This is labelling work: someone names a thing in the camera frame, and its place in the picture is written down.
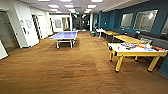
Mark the dark trash bin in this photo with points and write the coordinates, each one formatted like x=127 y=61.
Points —
x=93 y=33

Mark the blue ping pong table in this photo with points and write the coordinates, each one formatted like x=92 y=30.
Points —
x=65 y=35

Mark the green exit sign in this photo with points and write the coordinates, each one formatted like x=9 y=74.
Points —
x=77 y=13

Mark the rectangular ceiling light panel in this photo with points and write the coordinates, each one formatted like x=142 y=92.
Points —
x=43 y=0
x=69 y=6
x=53 y=6
x=89 y=10
x=96 y=1

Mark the white table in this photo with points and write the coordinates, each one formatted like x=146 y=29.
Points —
x=133 y=52

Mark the orange red flat item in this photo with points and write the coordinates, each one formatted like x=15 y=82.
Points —
x=160 y=48

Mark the dark doorway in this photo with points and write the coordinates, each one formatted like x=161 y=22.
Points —
x=6 y=31

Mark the framed wall window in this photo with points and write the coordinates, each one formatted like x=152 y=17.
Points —
x=164 y=25
x=126 y=20
x=145 y=20

